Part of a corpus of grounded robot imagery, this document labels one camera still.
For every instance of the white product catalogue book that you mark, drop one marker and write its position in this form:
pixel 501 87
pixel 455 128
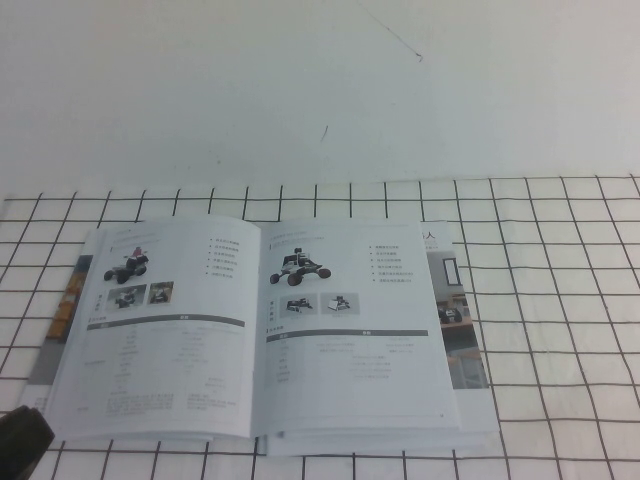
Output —
pixel 350 360

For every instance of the white black-grid tablecloth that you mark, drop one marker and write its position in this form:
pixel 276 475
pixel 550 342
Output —
pixel 550 375

